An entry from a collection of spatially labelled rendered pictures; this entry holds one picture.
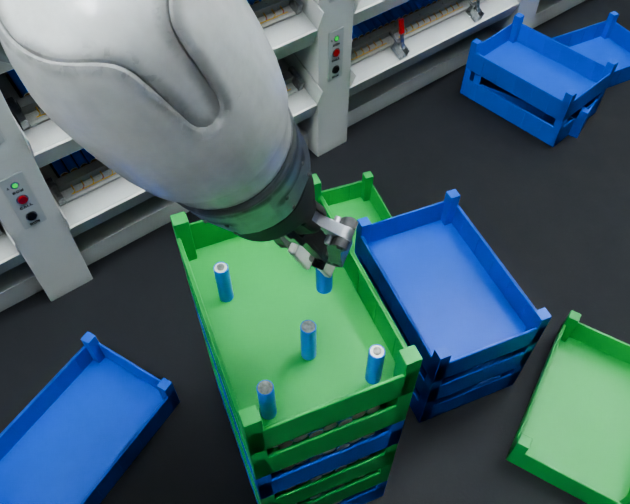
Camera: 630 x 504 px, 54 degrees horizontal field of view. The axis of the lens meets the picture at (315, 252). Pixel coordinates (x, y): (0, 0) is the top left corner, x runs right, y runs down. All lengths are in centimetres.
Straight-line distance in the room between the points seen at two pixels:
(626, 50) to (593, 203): 66
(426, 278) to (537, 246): 39
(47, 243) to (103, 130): 100
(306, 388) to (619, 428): 69
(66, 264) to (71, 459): 38
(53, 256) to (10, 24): 105
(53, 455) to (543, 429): 86
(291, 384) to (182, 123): 50
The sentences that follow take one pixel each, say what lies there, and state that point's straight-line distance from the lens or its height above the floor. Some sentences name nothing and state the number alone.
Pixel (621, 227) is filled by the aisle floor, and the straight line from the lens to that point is 155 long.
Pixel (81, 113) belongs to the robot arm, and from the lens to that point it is 26.
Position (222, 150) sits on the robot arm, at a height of 87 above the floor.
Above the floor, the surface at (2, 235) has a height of 18.
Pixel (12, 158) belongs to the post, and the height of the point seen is 37.
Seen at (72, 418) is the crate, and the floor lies 0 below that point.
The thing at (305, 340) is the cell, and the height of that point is 45.
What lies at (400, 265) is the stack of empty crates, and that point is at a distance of 113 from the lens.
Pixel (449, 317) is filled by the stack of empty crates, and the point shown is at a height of 16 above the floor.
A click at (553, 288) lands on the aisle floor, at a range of 138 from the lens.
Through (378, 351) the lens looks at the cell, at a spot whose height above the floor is 47.
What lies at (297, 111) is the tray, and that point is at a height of 17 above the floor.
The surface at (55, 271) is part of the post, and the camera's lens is 132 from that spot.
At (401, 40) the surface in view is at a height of 21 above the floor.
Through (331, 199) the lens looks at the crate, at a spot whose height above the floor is 2.
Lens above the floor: 106
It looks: 52 degrees down
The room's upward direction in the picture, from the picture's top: straight up
